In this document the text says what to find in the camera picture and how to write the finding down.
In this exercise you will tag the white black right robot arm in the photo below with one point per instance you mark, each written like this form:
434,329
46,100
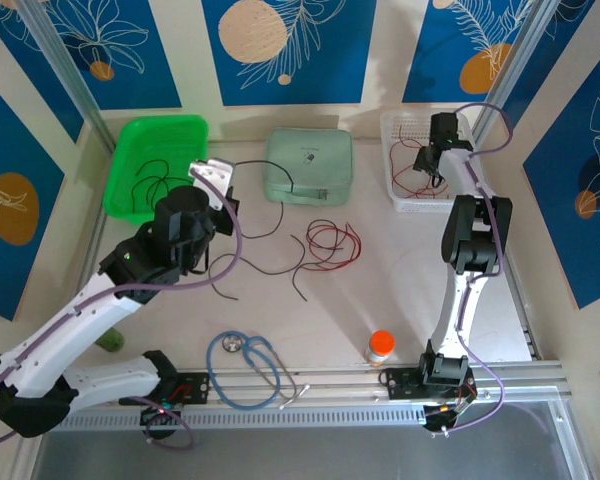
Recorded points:
462,310

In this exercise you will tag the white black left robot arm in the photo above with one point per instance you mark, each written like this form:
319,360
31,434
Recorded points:
70,325

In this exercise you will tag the white plastic basket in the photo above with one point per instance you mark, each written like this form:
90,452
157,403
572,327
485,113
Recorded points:
410,120

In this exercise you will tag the mint green zip pouch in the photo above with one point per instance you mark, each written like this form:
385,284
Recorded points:
310,175

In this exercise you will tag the green plastic basket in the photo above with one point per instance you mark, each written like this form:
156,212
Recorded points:
130,145

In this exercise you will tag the blue stethoscope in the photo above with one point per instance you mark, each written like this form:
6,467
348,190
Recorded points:
232,343

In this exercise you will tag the small green bottle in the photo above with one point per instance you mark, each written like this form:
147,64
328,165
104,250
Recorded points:
112,342

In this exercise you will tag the orange lid pill bottle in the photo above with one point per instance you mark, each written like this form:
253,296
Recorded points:
381,342

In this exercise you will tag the grey metal sheet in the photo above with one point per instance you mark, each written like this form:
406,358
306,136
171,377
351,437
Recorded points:
305,457

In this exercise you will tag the aluminium frame post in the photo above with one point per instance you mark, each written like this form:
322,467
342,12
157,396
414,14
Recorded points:
65,65
530,45

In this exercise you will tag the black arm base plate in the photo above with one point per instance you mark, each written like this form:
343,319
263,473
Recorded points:
195,387
400,385

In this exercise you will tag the aluminium rail frame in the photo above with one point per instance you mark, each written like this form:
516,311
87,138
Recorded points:
330,377

